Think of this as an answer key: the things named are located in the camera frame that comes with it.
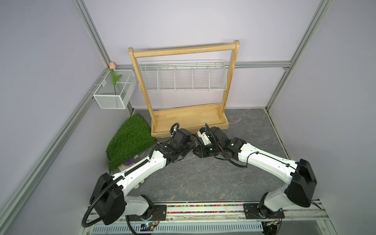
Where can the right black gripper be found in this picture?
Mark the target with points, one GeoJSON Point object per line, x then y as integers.
{"type": "Point", "coordinates": [199, 149]}

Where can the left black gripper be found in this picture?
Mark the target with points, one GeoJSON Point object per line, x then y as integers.
{"type": "Point", "coordinates": [191, 143]}

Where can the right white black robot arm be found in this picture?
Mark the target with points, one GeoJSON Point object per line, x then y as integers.
{"type": "Point", "coordinates": [298, 176]}

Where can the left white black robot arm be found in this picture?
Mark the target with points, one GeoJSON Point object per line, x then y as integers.
{"type": "Point", "coordinates": [110, 198]}

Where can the green artificial grass mat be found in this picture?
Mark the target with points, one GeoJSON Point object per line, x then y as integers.
{"type": "Point", "coordinates": [132, 138]}

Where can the pink tulip artificial flower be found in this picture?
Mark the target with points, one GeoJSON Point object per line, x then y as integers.
{"type": "Point", "coordinates": [115, 78]}

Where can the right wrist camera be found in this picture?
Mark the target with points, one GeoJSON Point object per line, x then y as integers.
{"type": "Point", "coordinates": [203, 136]}

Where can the wooden rack frame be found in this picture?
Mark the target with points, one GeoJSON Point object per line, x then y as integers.
{"type": "Point", "coordinates": [191, 117]}

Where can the white wire basket shelf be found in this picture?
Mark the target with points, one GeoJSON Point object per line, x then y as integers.
{"type": "Point", "coordinates": [184, 75]}

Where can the white mesh wall basket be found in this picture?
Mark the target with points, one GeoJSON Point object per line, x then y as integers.
{"type": "Point", "coordinates": [104, 93]}

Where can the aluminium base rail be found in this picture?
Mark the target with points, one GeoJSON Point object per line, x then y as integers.
{"type": "Point", "coordinates": [220, 217]}

